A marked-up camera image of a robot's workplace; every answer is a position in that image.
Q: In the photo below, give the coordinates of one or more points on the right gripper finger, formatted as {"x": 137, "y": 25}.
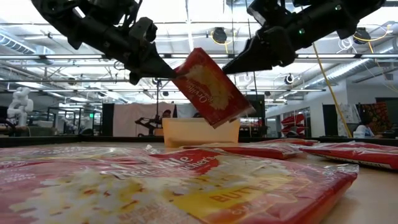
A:
{"x": 267, "y": 60}
{"x": 255, "y": 48}

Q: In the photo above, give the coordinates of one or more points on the red butter popcorn bag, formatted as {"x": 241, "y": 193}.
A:
{"x": 62, "y": 154}
{"x": 217, "y": 193}
{"x": 264, "y": 152}
{"x": 292, "y": 142}
{"x": 357, "y": 155}
{"x": 211, "y": 93}

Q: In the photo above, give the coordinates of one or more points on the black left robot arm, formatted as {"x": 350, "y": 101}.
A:
{"x": 68, "y": 15}

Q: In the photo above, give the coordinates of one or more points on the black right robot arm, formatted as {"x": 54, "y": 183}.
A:
{"x": 335, "y": 15}

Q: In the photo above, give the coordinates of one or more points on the black background robot arm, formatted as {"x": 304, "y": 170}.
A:
{"x": 149, "y": 123}

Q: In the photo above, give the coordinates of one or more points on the pale pink curtain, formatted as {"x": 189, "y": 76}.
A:
{"x": 130, "y": 119}

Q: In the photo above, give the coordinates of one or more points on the person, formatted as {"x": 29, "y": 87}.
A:
{"x": 196, "y": 115}
{"x": 167, "y": 113}
{"x": 364, "y": 128}

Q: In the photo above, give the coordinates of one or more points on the black partition panel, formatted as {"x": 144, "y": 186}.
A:
{"x": 108, "y": 119}

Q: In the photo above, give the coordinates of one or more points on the red equipment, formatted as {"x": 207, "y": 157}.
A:
{"x": 292, "y": 121}

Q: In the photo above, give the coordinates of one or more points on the orange plastic basket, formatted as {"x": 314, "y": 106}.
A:
{"x": 186, "y": 133}

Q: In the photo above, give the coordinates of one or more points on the patterned hanging cloth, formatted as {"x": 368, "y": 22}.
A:
{"x": 377, "y": 116}

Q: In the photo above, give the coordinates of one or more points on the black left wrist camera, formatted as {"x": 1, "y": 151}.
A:
{"x": 143, "y": 29}

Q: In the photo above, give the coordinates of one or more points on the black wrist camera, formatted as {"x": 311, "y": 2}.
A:
{"x": 256, "y": 14}
{"x": 143, "y": 29}

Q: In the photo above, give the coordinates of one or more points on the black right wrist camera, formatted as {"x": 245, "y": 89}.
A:
{"x": 256, "y": 14}

